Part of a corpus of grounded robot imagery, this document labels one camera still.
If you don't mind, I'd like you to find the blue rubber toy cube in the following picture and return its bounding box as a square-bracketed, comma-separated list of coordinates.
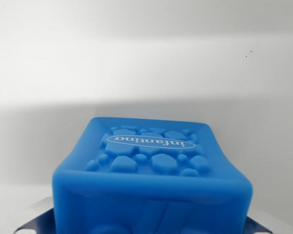
[51, 117, 254, 234]

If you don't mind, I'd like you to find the gripper left finger with silver black pad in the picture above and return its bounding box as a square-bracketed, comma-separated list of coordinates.
[13, 196, 55, 234]

